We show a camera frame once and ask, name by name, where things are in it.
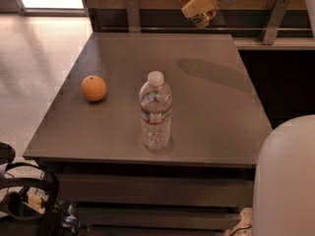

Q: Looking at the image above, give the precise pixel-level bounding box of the left metal shelf bracket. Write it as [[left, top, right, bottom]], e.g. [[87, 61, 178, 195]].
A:
[[126, 0, 141, 32]]

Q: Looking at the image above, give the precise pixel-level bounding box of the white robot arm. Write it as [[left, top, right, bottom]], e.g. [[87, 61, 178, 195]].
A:
[[176, 0, 315, 236]]

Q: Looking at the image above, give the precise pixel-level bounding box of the black cable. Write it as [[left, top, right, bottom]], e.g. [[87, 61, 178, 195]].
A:
[[228, 224, 253, 236]]

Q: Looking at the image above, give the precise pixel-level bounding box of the right metal shelf bracket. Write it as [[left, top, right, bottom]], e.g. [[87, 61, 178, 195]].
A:
[[260, 0, 290, 45]]

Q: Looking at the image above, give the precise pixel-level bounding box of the orange fruit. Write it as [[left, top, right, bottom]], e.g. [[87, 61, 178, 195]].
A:
[[81, 76, 106, 102]]

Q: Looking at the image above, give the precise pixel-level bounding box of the black bag with straps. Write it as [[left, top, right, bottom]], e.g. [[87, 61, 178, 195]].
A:
[[0, 143, 62, 236]]

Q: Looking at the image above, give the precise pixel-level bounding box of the orange soda can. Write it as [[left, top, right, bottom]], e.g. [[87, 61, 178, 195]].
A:
[[176, 0, 217, 29]]

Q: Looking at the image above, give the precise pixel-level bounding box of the clear plastic water bottle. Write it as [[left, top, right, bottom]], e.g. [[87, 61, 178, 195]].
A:
[[139, 71, 172, 150]]

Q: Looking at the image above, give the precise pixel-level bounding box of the grey drawer cabinet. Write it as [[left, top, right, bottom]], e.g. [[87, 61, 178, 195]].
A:
[[26, 33, 271, 235]]

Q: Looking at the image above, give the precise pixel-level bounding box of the metal shelf bracket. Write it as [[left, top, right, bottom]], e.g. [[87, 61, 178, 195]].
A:
[[260, 0, 290, 45], [126, 0, 141, 32]]

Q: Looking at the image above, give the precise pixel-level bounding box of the grey wall shelf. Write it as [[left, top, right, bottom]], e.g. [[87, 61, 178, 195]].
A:
[[234, 37, 315, 50]]

